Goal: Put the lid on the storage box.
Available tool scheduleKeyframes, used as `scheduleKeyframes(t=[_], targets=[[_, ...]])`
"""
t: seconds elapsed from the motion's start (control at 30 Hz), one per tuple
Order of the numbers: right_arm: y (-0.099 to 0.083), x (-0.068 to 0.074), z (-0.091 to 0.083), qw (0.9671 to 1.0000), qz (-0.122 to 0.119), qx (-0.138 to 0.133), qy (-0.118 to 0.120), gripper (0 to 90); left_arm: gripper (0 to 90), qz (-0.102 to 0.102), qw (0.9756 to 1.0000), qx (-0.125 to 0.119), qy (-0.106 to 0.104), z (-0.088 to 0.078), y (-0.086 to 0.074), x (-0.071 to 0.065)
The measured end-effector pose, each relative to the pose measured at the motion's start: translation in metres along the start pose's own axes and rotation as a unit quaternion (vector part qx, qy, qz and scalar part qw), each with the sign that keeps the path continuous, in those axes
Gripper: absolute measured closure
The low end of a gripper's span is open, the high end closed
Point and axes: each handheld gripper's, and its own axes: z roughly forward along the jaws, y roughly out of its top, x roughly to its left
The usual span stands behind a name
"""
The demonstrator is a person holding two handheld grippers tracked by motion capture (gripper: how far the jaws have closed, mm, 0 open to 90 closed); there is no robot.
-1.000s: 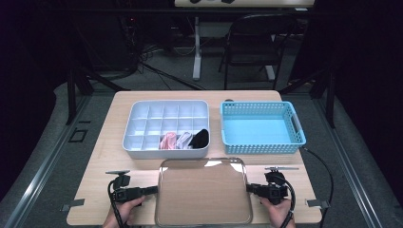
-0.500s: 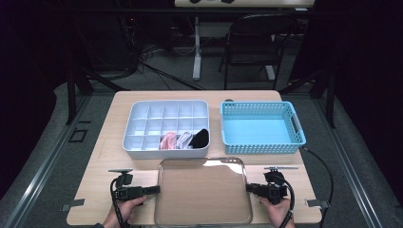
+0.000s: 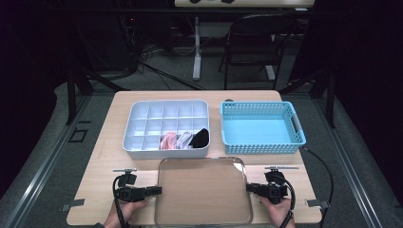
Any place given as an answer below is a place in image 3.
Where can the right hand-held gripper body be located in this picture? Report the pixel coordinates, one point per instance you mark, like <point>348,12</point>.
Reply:
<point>277,190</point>

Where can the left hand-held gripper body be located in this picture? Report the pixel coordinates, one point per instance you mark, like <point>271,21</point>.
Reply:
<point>131,193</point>

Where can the grey divided storage box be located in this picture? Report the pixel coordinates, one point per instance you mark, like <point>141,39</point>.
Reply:
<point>142,154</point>

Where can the transparent box lid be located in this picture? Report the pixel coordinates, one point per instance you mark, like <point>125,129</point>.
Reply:
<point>202,193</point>

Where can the pink sock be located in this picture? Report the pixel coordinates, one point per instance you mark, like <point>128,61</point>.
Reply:
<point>168,141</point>

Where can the blue plastic basket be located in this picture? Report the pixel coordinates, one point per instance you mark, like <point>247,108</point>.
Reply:
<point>253,129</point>

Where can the white sock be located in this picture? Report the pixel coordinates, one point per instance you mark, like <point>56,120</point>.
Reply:
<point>184,140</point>

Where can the black sock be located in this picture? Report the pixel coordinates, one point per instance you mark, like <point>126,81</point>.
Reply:
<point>200,139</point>

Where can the person's right hand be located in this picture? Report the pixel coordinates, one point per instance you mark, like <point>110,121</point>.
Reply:
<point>280,213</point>

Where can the person's left hand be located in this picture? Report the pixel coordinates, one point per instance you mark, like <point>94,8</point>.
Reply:
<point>122,215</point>

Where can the black metal stand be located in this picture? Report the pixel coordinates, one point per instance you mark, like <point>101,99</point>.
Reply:
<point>331,101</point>
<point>71,95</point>

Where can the white desk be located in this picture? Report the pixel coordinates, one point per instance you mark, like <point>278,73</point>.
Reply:
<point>197,47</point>

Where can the black folding chair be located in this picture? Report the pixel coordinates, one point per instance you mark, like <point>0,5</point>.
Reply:
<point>253,34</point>

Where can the dark equipment rack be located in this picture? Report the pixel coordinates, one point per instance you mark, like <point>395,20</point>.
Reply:
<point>130,38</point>

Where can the grey metal bracket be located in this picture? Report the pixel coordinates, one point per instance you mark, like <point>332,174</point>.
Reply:
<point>316,203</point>
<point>72,204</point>

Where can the aluminium floor rail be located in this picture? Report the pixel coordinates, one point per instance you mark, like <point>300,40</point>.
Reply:
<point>358,186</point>
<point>38,177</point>

